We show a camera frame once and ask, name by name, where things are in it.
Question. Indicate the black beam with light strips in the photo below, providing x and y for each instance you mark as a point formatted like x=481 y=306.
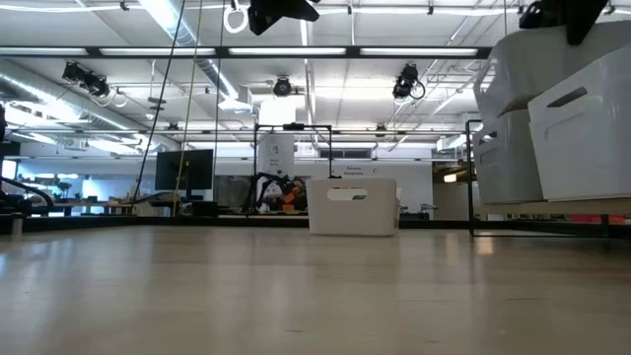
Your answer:
x=222 y=51

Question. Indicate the black station frame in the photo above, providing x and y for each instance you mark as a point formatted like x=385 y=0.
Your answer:
x=294 y=126

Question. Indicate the black table edge frame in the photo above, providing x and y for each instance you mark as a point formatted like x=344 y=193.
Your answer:
x=148 y=223

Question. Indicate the black monitor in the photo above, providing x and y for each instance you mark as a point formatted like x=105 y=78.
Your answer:
x=185 y=170

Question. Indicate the black frame wooden shelf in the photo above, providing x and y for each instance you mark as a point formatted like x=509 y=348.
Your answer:
x=567 y=206

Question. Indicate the large silver ventilation duct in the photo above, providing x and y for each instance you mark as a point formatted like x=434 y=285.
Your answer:
x=49 y=98

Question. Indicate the white column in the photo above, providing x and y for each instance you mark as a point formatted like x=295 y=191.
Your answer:
x=275 y=158

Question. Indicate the person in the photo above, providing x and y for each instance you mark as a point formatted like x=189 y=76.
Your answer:
x=297 y=192

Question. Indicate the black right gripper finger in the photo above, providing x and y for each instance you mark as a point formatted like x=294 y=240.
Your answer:
x=584 y=20

